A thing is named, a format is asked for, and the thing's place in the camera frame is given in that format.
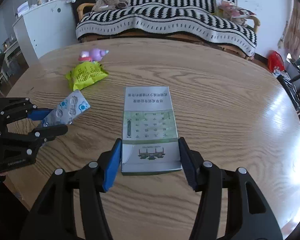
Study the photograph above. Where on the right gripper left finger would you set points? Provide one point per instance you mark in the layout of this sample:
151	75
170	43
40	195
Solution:
52	214

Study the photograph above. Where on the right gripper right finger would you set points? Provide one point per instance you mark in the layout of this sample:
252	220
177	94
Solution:
249	215

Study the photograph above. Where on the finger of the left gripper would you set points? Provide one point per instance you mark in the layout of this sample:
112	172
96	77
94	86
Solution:
38	114
41	135

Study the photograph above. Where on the green printed box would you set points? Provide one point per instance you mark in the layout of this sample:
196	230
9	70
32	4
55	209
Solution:
149	134

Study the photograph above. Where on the yellow green snack bag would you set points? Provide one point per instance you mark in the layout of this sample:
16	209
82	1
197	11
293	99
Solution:
85	74

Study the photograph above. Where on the pink purple snail toy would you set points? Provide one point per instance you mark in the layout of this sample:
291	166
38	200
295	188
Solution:
93	55

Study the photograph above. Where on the white cabinet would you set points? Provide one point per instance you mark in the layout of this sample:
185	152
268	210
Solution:
45	28

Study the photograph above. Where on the brown plush toy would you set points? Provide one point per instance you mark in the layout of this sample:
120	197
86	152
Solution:
104	5

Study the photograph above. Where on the red bag on floor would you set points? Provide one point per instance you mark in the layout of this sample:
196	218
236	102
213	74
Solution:
275	61

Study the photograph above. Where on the striped black white sofa blanket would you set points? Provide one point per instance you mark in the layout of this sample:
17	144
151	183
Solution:
197	17

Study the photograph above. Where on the patterned brown curtain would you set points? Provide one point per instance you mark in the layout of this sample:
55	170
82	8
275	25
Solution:
292	37

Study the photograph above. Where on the pink items on sofa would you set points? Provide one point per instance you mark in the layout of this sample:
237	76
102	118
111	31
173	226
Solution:
229	11

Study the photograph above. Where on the wooden sofa frame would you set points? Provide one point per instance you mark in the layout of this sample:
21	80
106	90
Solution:
83	9

